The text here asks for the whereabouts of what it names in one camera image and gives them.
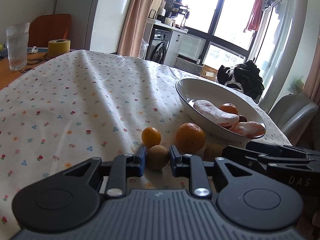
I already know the small peeled pomelo segment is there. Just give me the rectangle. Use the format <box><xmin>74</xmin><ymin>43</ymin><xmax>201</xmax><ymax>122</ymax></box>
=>
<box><xmin>229</xmin><ymin>121</ymin><xmax>266</xmax><ymax>138</ymax></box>

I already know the white refrigerator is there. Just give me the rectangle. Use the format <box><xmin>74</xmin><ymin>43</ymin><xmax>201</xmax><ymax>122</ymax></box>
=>
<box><xmin>55</xmin><ymin>0</ymin><xmax>131</xmax><ymax>53</ymax></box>

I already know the grey washing machine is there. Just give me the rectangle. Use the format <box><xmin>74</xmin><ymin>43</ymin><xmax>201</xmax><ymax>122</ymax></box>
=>
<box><xmin>145</xmin><ymin>28</ymin><xmax>172</xmax><ymax>64</ymax></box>

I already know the orange chair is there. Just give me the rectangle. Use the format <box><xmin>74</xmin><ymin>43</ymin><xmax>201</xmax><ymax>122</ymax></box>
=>
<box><xmin>28</xmin><ymin>14</ymin><xmax>71</xmax><ymax>48</ymax></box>

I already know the cardboard box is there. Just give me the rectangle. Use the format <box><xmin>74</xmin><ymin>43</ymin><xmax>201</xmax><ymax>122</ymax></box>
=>
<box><xmin>200</xmin><ymin>64</ymin><xmax>217</xmax><ymax>82</ymax></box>

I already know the large peeled pomelo segment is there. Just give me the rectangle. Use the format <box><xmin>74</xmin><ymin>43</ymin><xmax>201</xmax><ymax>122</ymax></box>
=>
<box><xmin>193</xmin><ymin>100</ymin><xmax>239</xmax><ymax>126</ymax></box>

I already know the brown kiwi fruit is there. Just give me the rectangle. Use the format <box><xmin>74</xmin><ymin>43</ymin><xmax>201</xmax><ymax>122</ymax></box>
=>
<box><xmin>146</xmin><ymin>145</ymin><xmax>170</xmax><ymax>171</ymax></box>
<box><xmin>203</xmin><ymin>144</ymin><xmax>223</xmax><ymax>161</ymax></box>

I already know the clear drinking glass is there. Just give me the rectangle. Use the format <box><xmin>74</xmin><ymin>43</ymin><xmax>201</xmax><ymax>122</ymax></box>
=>
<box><xmin>6</xmin><ymin>22</ymin><xmax>30</xmax><ymax>71</ymax></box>

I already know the grey chair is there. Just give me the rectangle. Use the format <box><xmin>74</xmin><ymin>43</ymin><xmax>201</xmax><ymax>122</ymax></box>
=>
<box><xmin>268</xmin><ymin>94</ymin><xmax>318</xmax><ymax>145</ymax></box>

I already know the small red fruit in bowl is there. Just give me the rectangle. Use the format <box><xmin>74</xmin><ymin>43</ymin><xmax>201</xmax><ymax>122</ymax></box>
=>
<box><xmin>239</xmin><ymin>115</ymin><xmax>248</xmax><ymax>122</ymax></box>

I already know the wooden cutting board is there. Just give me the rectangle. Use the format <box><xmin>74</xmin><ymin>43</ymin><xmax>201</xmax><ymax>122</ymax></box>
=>
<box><xmin>148</xmin><ymin>0</ymin><xmax>166</xmax><ymax>19</ymax></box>

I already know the black clothes pile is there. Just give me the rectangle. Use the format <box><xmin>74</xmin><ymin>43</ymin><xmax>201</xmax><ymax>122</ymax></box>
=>
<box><xmin>217</xmin><ymin>60</ymin><xmax>265</xmax><ymax>103</ymax></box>

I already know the black dish rack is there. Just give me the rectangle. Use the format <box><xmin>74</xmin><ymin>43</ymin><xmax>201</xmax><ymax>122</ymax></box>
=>
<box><xmin>169</xmin><ymin>2</ymin><xmax>190</xmax><ymax>30</ymax></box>

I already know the large orange tangerine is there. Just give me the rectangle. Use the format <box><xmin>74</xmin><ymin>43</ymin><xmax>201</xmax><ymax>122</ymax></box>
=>
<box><xmin>175</xmin><ymin>122</ymin><xmax>206</xmax><ymax>154</ymax></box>

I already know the pink curtain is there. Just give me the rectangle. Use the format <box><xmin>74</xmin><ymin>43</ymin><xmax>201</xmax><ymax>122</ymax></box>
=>
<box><xmin>117</xmin><ymin>0</ymin><xmax>152</xmax><ymax>57</ymax></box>
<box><xmin>302</xmin><ymin>41</ymin><xmax>320</xmax><ymax>105</ymax></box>

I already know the yellow tape roll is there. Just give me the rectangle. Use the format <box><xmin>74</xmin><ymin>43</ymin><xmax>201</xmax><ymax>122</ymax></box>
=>
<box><xmin>48</xmin><ymin>39</ymin><xmax>71</xmax><ymax>58</ymax></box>

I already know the small orange kumquat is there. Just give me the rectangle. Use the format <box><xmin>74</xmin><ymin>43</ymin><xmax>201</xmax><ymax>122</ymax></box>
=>
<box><xmin>142</xmin><ymin>127</ymin><xmax>162</xmax><ymax>148</ymax></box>

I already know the white kitchen counter cabinet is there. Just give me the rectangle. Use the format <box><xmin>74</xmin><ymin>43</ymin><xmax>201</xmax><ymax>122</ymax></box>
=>
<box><xmin>143</xmin><ymin>18</ymin><xmax>188</xmax><ymax>67</ymax></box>

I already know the right pink curtain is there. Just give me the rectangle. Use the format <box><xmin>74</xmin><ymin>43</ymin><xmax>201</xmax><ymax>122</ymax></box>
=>
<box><xmin>302</xmin><ymin>41</ymin><xmax>320</xmax><ymax>105</ymax></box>

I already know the red hanging towel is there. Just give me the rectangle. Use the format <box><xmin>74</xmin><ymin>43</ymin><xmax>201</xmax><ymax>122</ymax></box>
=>
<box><xmin>244</xmin><ymin>0</ymin><xmax>268</xmax><ymax>33</ymax></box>

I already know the orange tangerine in bowl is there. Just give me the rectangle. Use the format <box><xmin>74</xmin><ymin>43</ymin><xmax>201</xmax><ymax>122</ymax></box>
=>
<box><xmin>219</xmin><ymin>103</ymin><xmax>239</xmax><ymax>115</ymax></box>

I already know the white bowl blue rim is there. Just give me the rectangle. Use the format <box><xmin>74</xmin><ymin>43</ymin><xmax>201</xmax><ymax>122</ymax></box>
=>
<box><xmin>175</xmin><ymin>79</ymin><xmax>266</xmax><ymax>142</ymax></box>

